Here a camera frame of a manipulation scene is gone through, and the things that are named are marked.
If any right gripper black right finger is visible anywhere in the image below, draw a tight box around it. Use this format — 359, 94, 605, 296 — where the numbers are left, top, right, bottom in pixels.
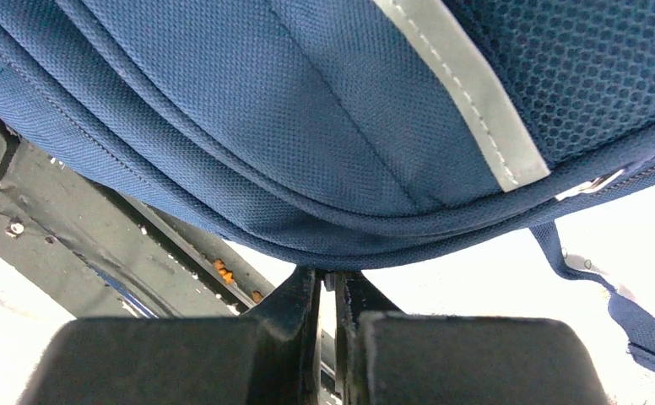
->
333, 272, 608, 404

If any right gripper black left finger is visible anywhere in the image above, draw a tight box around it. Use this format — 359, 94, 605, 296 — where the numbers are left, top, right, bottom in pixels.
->
20, 267, 321, 404

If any navy blue student backpack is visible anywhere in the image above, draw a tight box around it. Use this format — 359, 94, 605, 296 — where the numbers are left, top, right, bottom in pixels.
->
0, 0, 655, 385

